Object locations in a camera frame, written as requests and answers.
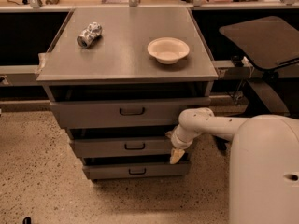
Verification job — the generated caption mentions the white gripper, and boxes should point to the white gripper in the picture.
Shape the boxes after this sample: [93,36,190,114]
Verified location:
[165,125,202,164]

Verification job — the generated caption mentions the grey drawer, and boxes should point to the grey drawer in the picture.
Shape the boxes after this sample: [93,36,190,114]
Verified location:
[69,136,173,158]
[82,161,191,180]
[50,97,210,129]

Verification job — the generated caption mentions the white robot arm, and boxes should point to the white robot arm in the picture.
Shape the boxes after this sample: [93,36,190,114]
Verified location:
[166,108,299,224]

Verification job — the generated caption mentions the grey drawer cabinet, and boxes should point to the grey drawer cabinet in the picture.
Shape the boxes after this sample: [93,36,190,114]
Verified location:
[37,7,218,167]

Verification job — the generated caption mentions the white paper bowl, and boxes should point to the white paper bowl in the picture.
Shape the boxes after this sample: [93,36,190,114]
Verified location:
[147,37,190,64]

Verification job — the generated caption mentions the black office chair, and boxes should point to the black office chair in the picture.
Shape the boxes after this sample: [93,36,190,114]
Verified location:
[220,16,299,118]

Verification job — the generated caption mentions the crushed silver can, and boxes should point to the crushed silver can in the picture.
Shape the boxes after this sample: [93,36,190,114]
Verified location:
[77,22,102,49]

